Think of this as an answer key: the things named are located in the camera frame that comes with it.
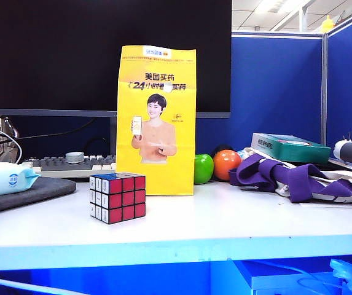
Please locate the black computer monitor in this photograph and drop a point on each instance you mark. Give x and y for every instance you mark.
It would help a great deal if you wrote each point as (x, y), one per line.
(71, 61)

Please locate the grey tape roll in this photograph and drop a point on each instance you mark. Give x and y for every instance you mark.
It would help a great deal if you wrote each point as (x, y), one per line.
(75, 157)

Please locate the Rubik's cube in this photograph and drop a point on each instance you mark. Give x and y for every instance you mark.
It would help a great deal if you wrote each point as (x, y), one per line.
(117, 198)

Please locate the white drawer cabinet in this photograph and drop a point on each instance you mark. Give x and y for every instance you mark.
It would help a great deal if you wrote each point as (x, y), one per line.
(286, 281)

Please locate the teal cardboard box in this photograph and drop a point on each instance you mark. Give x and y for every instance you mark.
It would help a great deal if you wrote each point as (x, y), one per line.
(289, 150)

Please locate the dark grey felt mat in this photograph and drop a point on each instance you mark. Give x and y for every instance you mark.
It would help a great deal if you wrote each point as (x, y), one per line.
(40, 190)

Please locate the light blue wet wipes pack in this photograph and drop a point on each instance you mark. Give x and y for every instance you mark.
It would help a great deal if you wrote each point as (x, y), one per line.
(0, 179)

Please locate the orange ball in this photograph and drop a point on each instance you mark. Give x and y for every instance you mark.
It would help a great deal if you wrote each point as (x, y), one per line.
(226, 164)

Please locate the ceiling light panel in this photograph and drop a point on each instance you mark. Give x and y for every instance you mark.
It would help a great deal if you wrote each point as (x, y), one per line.
(281, 6)

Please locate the blue office partition panel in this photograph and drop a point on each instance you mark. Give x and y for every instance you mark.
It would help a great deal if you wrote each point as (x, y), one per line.
(274, 92)
(350, 92)

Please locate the yellow printed paper bag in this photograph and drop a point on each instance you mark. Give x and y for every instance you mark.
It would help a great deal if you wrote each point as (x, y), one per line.
(155, 135)

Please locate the green apple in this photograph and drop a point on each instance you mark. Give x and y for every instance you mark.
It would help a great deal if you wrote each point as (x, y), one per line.
(203, 169)

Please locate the grey and white keyboard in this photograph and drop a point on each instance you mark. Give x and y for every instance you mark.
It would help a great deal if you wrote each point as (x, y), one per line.
(56, 166)

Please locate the translucent plastic tubing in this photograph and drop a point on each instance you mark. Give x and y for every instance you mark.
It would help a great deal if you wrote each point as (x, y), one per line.
(347, 273)

